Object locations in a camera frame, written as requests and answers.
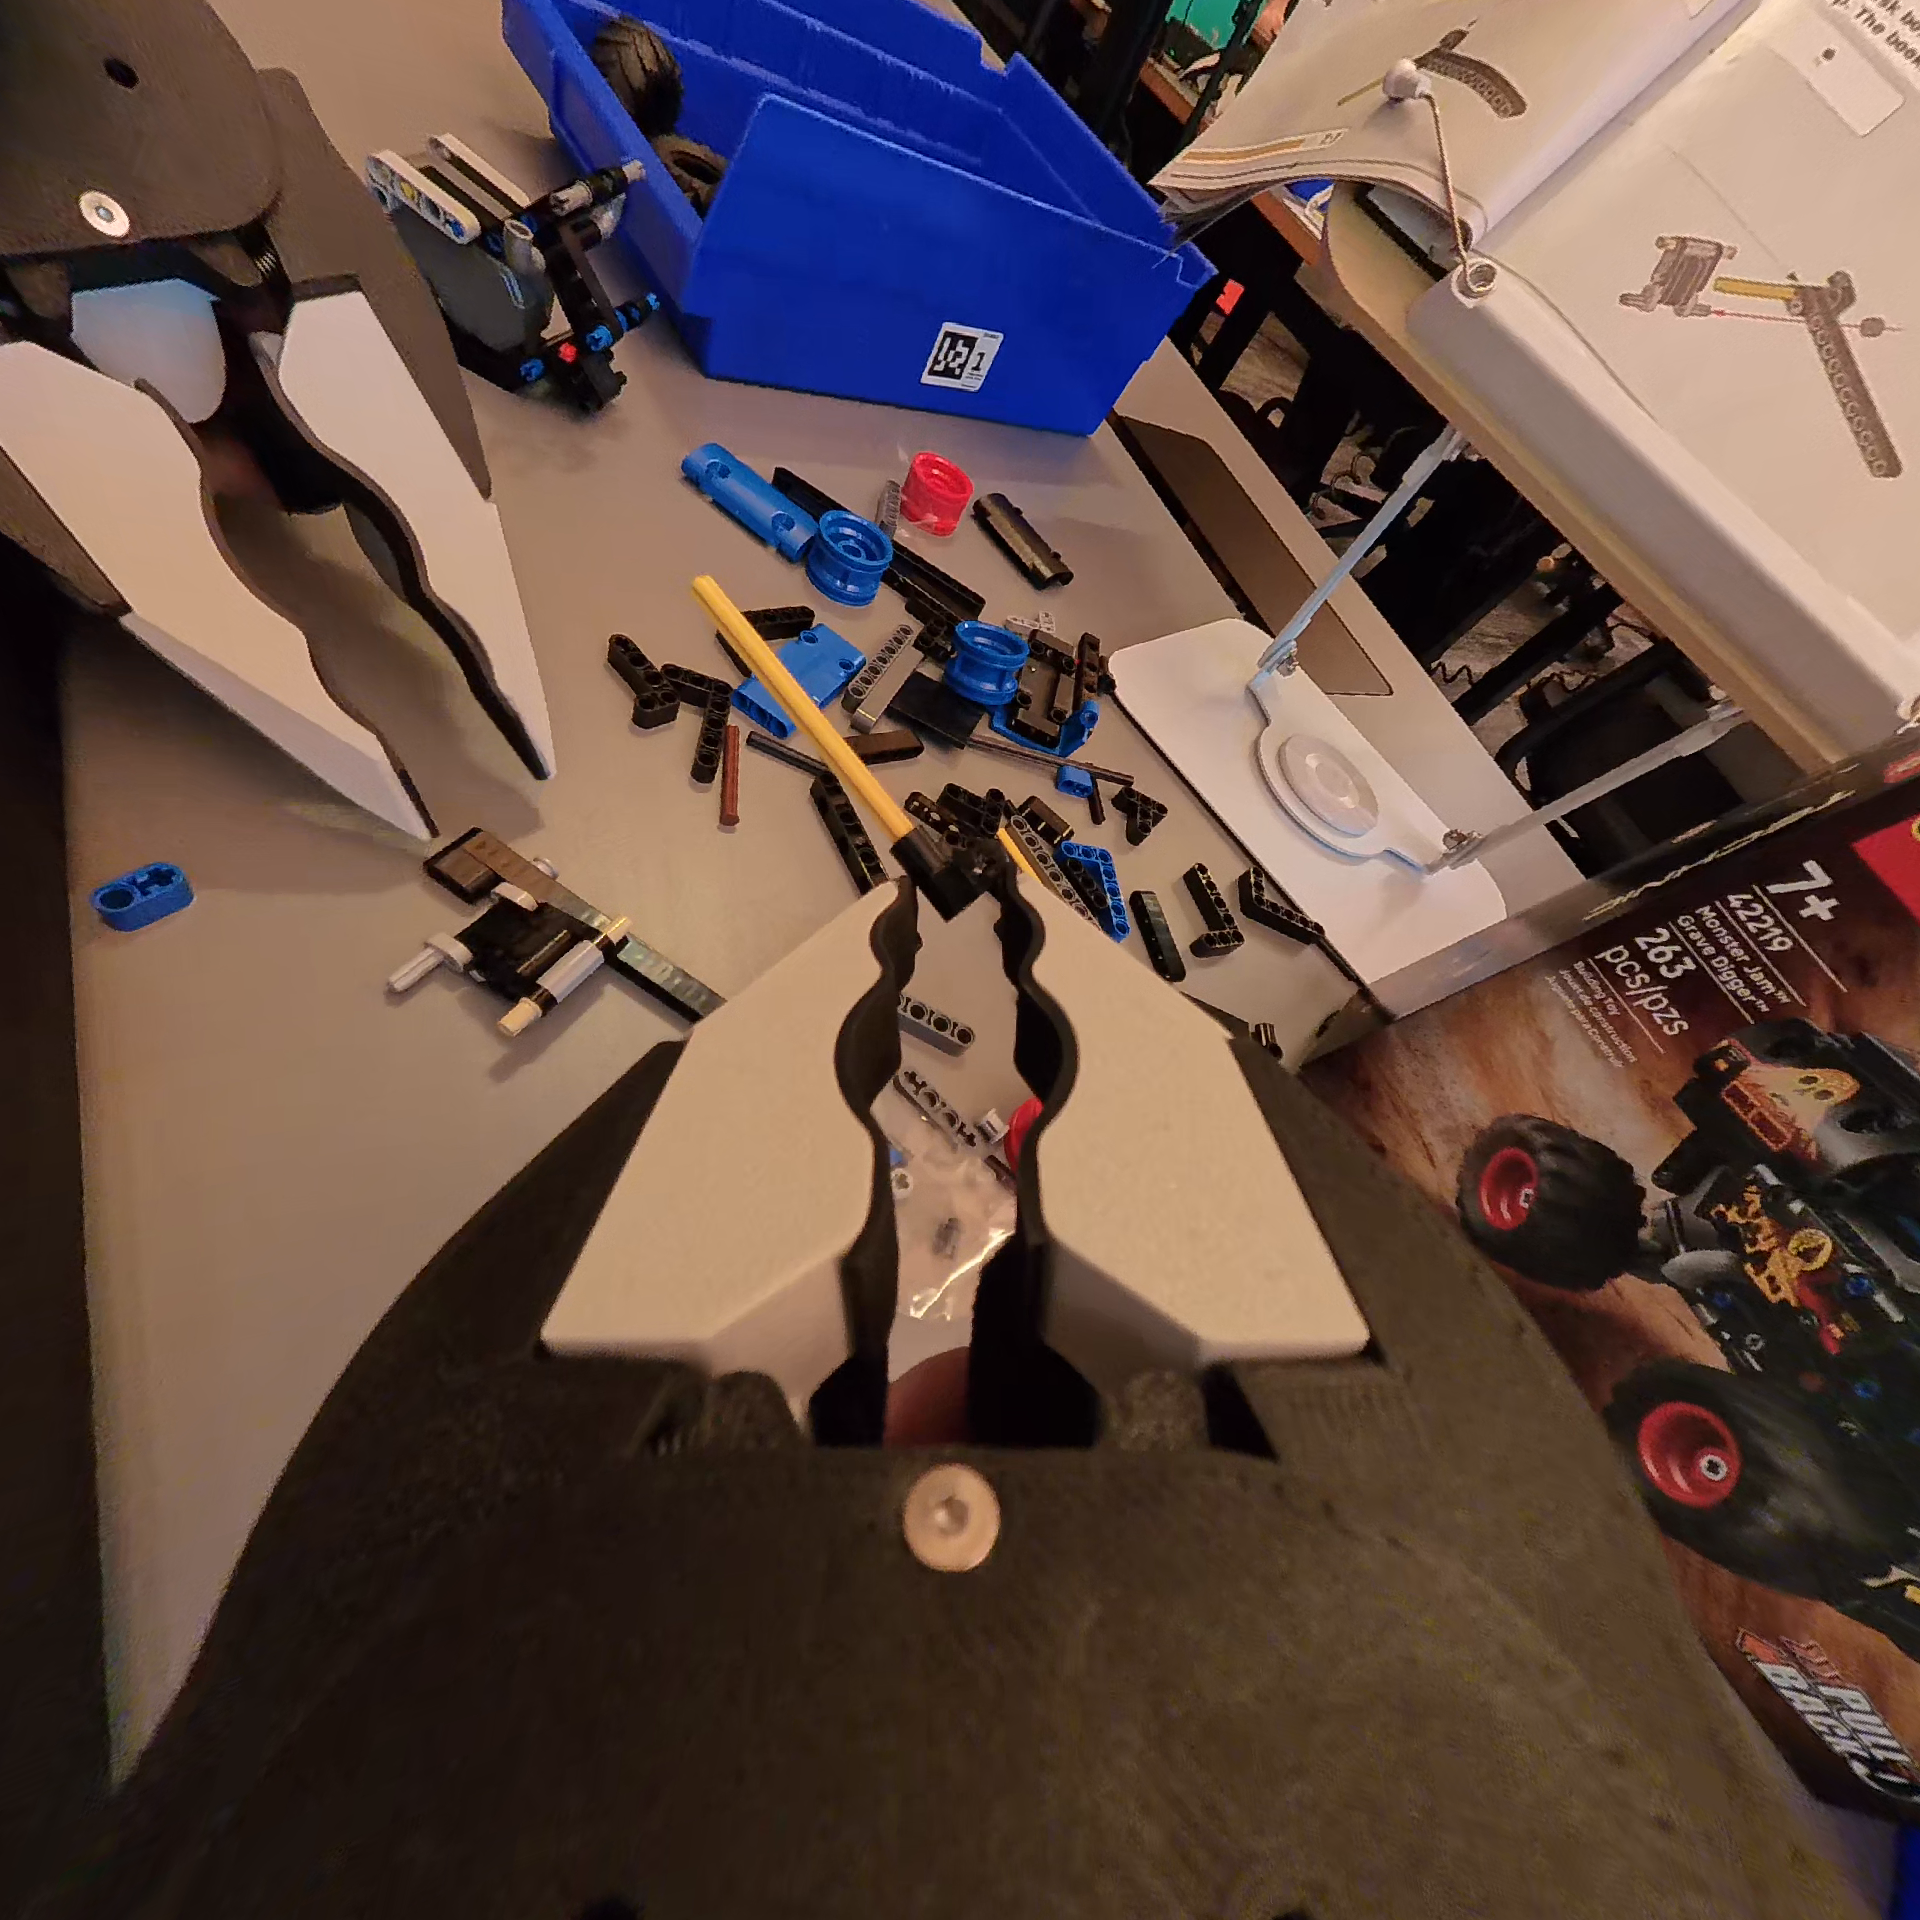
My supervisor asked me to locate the black ribbed toy block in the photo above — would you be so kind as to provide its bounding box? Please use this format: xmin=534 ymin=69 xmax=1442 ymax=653
xmin=972 ymin=492 xmax=1078 ymax=590

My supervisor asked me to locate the stack of black toy beams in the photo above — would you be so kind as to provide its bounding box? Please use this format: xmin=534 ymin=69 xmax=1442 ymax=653
xmin=607 ymin=599 xmax=1330 ymax=1051

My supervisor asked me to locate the blue toy wheel hub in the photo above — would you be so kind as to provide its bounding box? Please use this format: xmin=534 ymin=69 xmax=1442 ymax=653
xmin=805 ymin=510 xmax=896 ymax=606
xmin=946 ymin=618 xmax=1034 ymax=705

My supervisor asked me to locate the blue long tube connector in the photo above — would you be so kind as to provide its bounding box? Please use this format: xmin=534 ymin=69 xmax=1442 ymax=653
xmin=681 ymin=446 xmax=819 ymax=559

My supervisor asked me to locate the blue storage bin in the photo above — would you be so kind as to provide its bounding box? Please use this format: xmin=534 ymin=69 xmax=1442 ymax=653
xmin=502 ymin=0 xmax=1181 ymax=364

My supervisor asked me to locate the black and blue chassis assembly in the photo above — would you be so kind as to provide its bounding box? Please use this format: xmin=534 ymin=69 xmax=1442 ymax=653
xmin=900 ymin=623 xmax=1113 ymax=758

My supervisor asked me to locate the white booklet stand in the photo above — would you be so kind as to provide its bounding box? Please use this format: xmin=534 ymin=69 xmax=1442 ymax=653
xmin=1108 ymin=0 xmax=1920 ymax=1020

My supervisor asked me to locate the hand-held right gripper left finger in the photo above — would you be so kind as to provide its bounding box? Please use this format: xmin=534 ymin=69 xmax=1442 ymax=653
xmin=540 ymin=878 xmax=921 ymax=1450

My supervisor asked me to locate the clear plastic bag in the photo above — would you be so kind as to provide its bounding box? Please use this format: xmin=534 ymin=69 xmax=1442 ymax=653
xmin=886 ymin=1110 xmax=1020 ymax=1322

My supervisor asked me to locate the black frame with white pins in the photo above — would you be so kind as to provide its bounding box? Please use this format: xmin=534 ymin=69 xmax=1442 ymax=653
xmin=387 ymin=885 xmax=633 ymax=1040

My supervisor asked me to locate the black dimpled mat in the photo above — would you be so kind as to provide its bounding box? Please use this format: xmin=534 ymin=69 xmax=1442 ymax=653
xmin=0 ymin=540 xmax=114 ymax=1920

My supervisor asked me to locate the monster truck toy set box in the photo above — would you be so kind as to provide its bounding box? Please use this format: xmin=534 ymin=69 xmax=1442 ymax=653
xmin=1304 ymin=735 xmax=1920 ymax=1816

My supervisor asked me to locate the blue square toy panel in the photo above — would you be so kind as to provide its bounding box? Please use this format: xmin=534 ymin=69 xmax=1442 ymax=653
xmin=731 ymin=627 xmax=867 ymax=741

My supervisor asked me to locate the instruction booklet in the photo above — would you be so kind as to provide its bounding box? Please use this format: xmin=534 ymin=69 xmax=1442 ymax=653
xmin=1154 ymin=0 xmax=1920 ymax=483

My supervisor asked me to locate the grey desk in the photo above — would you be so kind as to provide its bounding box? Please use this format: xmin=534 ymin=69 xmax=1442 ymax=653
xmin=61 ymin=0 xmax=1592 ymax=1786

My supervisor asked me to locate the grey motor block assembly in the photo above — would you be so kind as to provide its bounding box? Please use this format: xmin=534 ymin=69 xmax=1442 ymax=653
xmin=367 ymin=132 xmax=663 ymax=417

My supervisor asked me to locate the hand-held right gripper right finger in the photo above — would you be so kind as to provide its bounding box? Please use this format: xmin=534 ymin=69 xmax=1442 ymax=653
xmin=968 ymin=882 xmax=1373 ymax=1450

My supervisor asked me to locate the long black holed beam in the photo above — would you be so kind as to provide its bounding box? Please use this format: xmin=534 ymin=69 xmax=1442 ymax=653
xmin=423 ymin=828 xmax=726 ymax=1020

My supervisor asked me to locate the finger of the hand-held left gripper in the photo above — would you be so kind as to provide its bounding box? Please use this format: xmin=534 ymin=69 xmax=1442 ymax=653
xmin=0 ymin=338 xmax=441 ymax=845
xmin=246 ymin=280 xmax=559 ymax=785

